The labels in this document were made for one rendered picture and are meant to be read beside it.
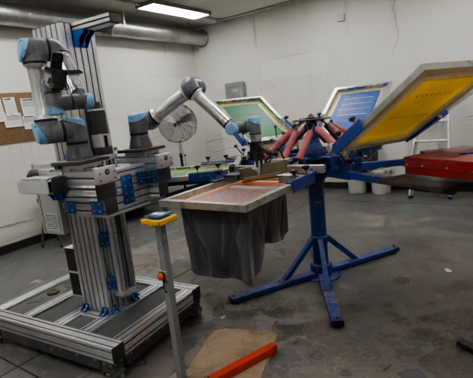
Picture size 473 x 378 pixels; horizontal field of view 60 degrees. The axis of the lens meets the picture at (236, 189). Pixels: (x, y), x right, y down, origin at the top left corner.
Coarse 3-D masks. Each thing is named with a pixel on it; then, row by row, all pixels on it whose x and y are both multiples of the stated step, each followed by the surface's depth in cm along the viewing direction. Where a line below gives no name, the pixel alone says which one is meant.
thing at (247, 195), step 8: (264, 184) 259; (272, 184) 256; (280, 184) 253; (248, 192) 241; (256, 192) 238; (264, 192) 236; (224, 200) 225; (232, 200) 223; (240, 200) 221; (248, 200) 219
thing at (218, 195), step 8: (232, 184) 271; (240, 184) 267; (248, 184) 265; (256, 184) 262; (216, 192) 251; (224, 192) 248; (232, 192) 246; (240, 192) 243; (200, 200) 232; (208, 200) 230; (216, 200) 228
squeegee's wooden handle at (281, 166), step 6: (276, 162) 252; (282, 162) 249; (240, 168) 272; (246, 168) 267; (264, 168) 258; (270, 168) 256; (276, 168) 253; (282, 168) 250; (240, 174) 271; (246, 174) 268; (252, 174) 265
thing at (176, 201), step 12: (264, 180) 274; (276, 180) 269; (192, 192) 246; (276, 192) 219; (168, 204) 224; (180, 204) 218; (192, 204) 214; (204, 204) 209; (216, 204) 204; (228, 204) 200; (240, 204) 197; (252, 204) 200
